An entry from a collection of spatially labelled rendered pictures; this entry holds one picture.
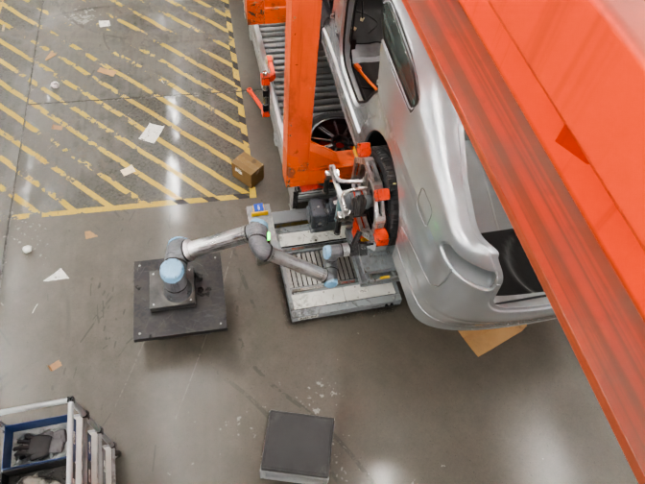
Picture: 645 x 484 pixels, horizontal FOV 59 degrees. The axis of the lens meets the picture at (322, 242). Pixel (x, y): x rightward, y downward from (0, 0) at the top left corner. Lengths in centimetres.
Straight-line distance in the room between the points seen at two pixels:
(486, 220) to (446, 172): 97
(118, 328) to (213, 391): 83
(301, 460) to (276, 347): 92
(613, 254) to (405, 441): 307
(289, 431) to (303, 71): 211
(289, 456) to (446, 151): 193
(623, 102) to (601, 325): 54
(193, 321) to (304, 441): 107
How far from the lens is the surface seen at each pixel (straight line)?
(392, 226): 351
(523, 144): 114
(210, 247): 368
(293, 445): 351
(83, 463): 321
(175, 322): 388
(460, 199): 277
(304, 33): 327
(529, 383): 436
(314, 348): 408
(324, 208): 421
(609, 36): 49
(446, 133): 293
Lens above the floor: 374
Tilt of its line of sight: 56 degrees down
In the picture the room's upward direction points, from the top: 8 degrees clockwise
